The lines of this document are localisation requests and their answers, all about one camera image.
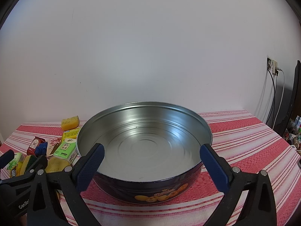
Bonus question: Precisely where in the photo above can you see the brown white chocolate packet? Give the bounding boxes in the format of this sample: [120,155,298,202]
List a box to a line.
[46,138,62,157]

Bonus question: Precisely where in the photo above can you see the red snack packet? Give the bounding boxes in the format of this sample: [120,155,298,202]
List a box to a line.
[27,137,46,156]

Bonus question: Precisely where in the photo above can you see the yellow sponge with green pad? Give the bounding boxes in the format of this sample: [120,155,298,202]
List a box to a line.
[19,155,38,176]

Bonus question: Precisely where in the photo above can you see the white cable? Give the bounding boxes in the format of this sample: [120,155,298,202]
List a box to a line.
[277,69,285,126]

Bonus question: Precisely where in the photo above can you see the leaf print green tissue pack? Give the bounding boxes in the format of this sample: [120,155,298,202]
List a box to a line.
[7,152,25,171]

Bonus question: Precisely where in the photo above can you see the speckled yellow sponge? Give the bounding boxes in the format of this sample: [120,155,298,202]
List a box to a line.
[61,115,80,131]

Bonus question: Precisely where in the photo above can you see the black monitor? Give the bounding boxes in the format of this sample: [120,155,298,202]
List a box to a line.
[274,60,301,137]

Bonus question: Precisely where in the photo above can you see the plain yellow sponge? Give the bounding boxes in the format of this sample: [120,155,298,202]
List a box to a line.
[45,157,71,173]

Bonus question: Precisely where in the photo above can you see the wall socket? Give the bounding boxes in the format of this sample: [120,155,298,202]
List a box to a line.
[267,56,279,76]

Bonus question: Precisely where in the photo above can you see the red white striped tablecloth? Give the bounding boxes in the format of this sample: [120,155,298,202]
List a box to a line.
[0,109,301,226]

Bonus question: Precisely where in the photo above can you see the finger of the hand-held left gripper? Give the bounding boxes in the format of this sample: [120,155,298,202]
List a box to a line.
[14,155,49,182]
[0,150,14,170]

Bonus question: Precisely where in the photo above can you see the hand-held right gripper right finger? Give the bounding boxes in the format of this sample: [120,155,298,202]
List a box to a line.
[199,144,277,226]

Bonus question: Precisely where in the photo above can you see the black cable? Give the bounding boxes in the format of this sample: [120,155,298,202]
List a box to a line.
[268,68,277,129]

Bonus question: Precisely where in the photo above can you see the round metal cookie tin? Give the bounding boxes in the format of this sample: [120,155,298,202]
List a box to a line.
[77,102,213,204]

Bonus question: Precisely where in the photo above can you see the blue crumpled wrapper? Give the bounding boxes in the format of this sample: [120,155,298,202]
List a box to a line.
[35,143,49,156]

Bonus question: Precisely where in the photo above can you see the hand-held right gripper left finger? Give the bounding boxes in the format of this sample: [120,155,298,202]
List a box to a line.
[28,143,105,226]

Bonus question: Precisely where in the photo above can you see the cluttered side shelf items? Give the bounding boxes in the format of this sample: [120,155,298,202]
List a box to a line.
[284,115,301,156]

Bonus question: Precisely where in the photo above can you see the light green tissue pack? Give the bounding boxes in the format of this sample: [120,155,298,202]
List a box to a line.
[53,138,78,165]

